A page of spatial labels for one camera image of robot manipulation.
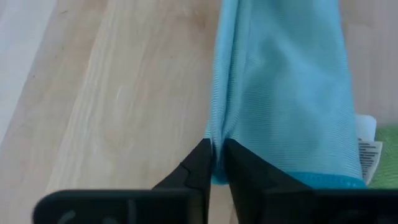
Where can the green microfiber towel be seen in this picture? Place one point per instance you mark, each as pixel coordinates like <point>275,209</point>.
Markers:
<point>388,155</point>

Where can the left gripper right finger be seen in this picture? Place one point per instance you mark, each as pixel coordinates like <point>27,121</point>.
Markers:
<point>311,208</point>

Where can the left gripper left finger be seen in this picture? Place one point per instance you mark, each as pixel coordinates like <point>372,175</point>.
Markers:
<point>124,208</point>

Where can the blue microfiber towel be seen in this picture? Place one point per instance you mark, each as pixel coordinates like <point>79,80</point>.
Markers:
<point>280,77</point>

